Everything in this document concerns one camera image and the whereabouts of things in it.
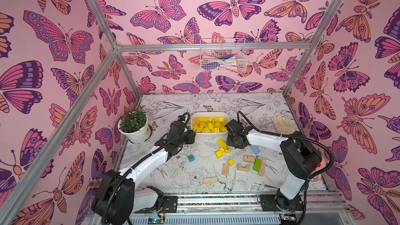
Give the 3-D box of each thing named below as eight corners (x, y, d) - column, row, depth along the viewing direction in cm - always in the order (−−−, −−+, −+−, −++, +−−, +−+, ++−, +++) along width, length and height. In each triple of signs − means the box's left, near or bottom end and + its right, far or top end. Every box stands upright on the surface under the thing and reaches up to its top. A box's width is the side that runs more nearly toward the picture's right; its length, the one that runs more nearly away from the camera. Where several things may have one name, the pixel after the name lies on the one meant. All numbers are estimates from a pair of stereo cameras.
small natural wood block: (243, 161, 89) (244, 159, 87) (243, 156, 91) (244, 154, 89) (254, 163, 88) (255, 161, 86) (254, 158, 90) (255, 156, 88)
